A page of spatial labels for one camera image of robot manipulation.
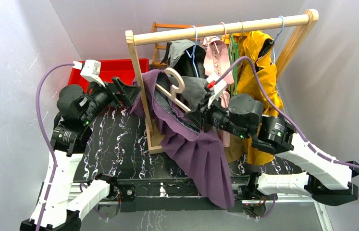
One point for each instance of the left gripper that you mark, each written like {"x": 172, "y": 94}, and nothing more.
{"x": 115, "y": 94}

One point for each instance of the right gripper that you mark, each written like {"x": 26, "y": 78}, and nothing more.
{"x": 200, "y": 117}

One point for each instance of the grey pleated skirt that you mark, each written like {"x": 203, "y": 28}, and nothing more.
{"x": 176, "y": 58}

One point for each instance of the purple pleated skirt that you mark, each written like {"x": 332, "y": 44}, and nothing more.
{"x": 200, "y": 155}

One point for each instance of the beige wooden hanger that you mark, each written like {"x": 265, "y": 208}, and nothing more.
{"x": 175, "y": 89}

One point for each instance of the blue wire hanger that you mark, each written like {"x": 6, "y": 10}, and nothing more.
{"x": 191, "y": 55}

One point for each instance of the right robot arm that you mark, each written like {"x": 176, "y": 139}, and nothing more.
{"x": 321, "y": 179}

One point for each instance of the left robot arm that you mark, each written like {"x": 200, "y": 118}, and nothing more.
{"x": 55, "y": 211}

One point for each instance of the brown skirt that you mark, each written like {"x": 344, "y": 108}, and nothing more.
{"x": 235, "y": 149}

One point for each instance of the pink skirt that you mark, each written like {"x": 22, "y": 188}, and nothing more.
{"x": 217, "y": 61}

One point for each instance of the pink hanger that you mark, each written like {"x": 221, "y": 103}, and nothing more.
{"x": 224, "y": 31}

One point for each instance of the light blue hanger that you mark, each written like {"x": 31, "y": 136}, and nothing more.
{"x": 276, "y": 38}

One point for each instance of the red plastic bin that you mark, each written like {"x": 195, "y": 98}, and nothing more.
{"x": 121, "y": 68}

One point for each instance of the orange wooden shelf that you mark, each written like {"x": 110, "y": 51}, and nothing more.
{"x": 159, "y": 48}

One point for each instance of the wooden clothes rack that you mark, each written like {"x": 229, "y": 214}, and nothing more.
{"x": 303, "y": 24}

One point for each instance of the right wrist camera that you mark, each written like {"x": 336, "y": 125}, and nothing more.
{"x": 215, "y": 87}

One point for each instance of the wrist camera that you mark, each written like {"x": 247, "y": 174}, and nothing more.
{"x": 90, "y": 71}
{"x": 215, "y": 87}

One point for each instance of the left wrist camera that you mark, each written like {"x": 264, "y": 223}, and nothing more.
{"x": 90, "y": 71}

